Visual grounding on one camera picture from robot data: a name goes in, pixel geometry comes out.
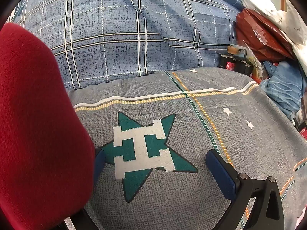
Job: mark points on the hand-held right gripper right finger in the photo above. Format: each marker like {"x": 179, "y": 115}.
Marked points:
{"x": 221, "y": 175}

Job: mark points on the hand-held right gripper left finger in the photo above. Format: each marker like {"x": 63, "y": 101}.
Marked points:
{"x": 99, "y": 159}

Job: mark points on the red fleece cloth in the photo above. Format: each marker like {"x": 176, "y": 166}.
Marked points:
{"x": 36, "y": 124}

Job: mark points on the grey star print bedsheet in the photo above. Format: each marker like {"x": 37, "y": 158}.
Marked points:
{"x": 168, "y": 196}

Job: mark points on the blue denim cloth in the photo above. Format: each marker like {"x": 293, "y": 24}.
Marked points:
{"x": 283, "y": 86}

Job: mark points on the blue plaid quilt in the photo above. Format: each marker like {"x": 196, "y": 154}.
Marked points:
{"x": 120, "y": 28}

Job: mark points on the red plastic bag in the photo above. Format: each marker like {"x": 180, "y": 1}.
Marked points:
{"x": 261, "y": 36}

